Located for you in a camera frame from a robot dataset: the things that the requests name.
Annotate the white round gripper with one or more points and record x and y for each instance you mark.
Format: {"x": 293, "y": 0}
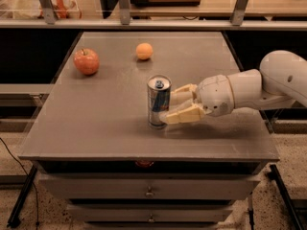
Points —
{"x": 215, "y": 92}

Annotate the Red Bull can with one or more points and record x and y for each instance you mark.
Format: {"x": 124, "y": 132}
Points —
{"x": 159, "y": 89}

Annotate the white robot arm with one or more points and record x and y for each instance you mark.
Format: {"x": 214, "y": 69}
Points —
{"x": 279, "y": 82}

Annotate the orange fruit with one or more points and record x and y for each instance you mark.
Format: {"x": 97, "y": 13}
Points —
{"x": 144, "y": 51}

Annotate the grey drawer cabinet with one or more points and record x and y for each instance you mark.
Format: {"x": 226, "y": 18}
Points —
{"x": 98, "y": 126}

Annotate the red apple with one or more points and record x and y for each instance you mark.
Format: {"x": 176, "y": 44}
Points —
{"x": 86, "y": 61}

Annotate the lower cabinet drawer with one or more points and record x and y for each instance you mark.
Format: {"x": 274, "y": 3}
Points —
{"x": 150, "y": 213}

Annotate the cabinet drawer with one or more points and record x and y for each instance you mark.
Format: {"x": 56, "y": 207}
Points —
{"x": 212, "y": 188}
{"x": 150, "y": 213}

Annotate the upper cabinet drawer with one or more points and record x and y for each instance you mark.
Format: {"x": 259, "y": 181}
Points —
{"x": 212, "y": 188}

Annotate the orange white plastic bag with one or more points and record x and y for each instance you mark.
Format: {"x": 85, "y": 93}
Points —
{"x": 66, "y": 9}

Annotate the metal shelf frame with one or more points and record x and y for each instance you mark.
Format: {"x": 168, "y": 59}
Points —
{"x": 210, "y": 15}

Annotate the black left floor rail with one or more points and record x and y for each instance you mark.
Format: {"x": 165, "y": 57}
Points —
{"x": 14, "y": 221}

